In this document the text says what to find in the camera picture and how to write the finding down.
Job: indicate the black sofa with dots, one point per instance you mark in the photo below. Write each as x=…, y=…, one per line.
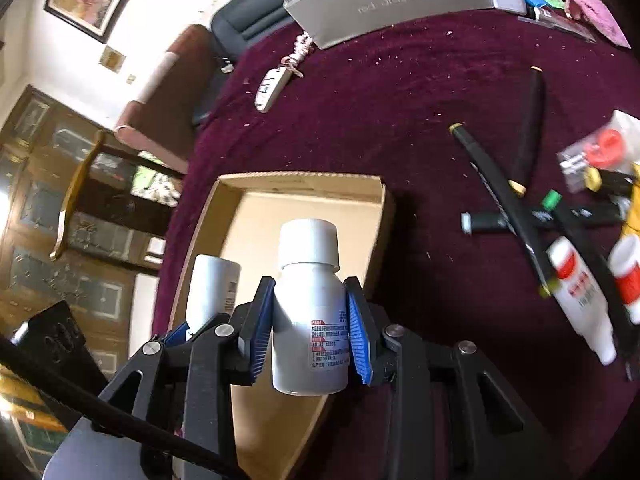
x=240, y=24

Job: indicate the yellow wooden chair back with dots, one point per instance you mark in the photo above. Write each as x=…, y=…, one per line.
x=70, y=201

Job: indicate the white bottle red label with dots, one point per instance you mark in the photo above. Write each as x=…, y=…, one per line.
x=623, y=262

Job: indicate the brown armchair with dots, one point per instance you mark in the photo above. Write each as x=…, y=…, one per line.
x=158, y=119

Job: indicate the white remote control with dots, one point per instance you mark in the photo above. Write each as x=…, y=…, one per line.
x=270, y=87

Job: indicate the black marker gold cap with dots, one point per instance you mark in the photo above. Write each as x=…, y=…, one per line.
x=529, y=133

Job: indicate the maroon bed cover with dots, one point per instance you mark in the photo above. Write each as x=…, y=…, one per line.
x=382, y=104

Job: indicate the cardboard box tray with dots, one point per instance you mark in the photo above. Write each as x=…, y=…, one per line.
x=241, y=222

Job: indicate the black marker yellow cap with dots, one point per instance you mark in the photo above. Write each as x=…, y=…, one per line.
x=608, y=182

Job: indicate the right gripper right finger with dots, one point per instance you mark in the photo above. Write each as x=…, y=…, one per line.
x=447, y=402

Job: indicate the white tube red label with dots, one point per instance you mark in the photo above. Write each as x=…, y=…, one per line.
x=582, y=300

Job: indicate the pink cloth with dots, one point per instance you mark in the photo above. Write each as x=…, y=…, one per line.
x=596, y=13

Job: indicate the clear plastic package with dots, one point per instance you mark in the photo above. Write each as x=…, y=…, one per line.
x=551, y=20

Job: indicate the wooden cabinet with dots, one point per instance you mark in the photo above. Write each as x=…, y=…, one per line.
x=73, y=229

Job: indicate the black marker white cap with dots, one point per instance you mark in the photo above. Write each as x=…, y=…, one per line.
x=493, y=221

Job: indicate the clear bag red item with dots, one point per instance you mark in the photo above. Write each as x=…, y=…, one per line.
x=614, y=147

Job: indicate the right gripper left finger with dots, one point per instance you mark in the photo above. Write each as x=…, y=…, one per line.
x=185, y=388

